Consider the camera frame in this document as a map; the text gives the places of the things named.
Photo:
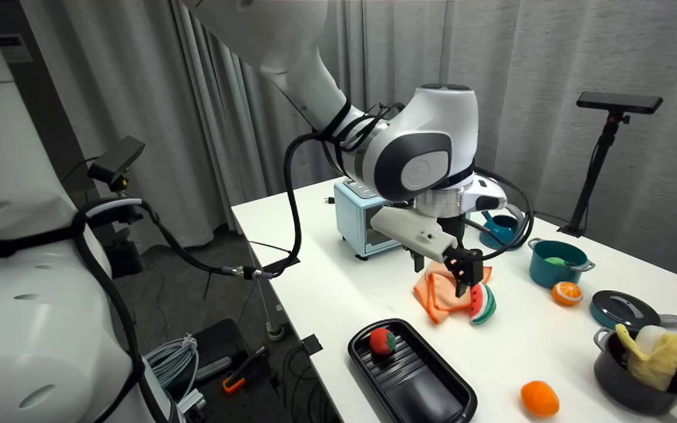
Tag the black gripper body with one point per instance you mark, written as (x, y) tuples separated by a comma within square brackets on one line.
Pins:
[(464, 264)]

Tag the red strawberry plush toy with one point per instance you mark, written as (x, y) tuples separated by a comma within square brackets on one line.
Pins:
[(383, 341)]

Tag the yellow banana plush toy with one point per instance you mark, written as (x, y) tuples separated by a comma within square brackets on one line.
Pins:
[(649, 355)]

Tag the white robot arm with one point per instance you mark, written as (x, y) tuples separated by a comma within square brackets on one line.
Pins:
[(420, 161)]

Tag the toy watermelon slice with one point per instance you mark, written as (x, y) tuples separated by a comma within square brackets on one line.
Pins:
[(484, 304)]

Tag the teal toy kettle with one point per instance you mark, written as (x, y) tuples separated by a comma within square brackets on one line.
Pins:
[(499, 231)]

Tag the teal toy pot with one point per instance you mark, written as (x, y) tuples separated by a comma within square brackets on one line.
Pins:
[(555, 261)]

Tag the toy orange half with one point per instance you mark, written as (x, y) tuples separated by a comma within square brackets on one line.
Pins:
[(568, 295)]

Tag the black grill tray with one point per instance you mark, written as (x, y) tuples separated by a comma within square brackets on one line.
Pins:
[(416, 385)]

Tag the teal toy frying pan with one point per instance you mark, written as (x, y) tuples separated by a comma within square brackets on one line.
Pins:
[(613, 308)]

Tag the orange plush fruit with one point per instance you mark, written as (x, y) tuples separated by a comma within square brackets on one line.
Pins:
[(540, 398)]

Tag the orange cloth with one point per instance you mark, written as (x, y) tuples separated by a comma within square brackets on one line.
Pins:
[(436, 292)]

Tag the light blue toaster oven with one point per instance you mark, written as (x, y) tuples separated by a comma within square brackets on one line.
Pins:
[(357, 206)]

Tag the black camera stand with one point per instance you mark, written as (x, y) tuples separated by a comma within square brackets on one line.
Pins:
[(619, 112)]

